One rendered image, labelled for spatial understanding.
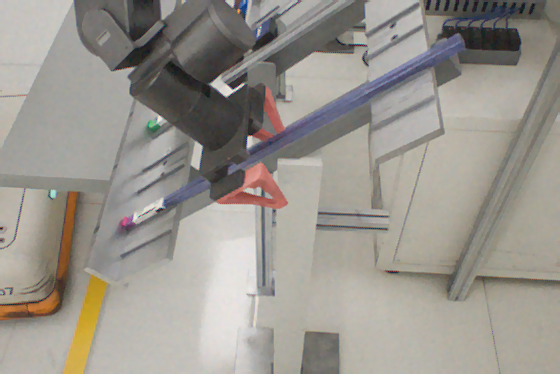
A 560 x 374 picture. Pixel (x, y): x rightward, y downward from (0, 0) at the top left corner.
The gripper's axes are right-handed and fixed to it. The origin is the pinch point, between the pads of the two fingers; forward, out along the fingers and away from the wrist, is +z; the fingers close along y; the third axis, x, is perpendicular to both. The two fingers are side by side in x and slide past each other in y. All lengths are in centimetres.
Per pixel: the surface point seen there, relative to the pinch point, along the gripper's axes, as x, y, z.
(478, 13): -12, 69, 47
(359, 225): 27, 34, 54
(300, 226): 12.4, 7.2, 17.9
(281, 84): 59, 107, 60
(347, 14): -2.9, 38.4, 10.8
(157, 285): 84, 33, 43
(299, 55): 8.5, 38.4, 12.2
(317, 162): 1.6, 8.0, 8.8
